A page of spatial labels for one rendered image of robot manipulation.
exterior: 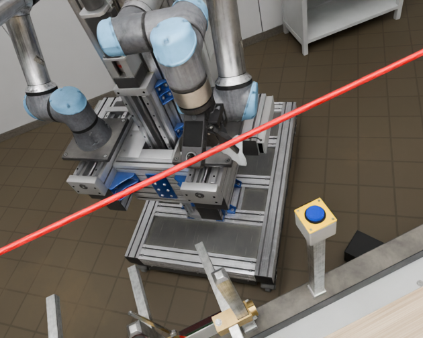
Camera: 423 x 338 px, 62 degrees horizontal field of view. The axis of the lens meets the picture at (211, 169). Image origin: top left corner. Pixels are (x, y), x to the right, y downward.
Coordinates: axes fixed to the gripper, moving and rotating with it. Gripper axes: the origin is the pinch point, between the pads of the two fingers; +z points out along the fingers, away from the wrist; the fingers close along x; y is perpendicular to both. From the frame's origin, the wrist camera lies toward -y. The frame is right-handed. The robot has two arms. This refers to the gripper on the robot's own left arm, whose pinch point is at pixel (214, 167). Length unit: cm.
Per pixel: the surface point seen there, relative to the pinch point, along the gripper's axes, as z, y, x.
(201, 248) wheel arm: 46.8, -1.5, 15.8
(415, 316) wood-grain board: 42, -15, -49
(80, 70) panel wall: 93, 168, 186
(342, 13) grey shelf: 118, 260, -29
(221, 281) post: 16.2, -21.6, -3.0
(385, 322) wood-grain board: 42, -18, -42
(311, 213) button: 8.5, -5.7, -22.4
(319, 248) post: 24.4, -6.7, -24.2
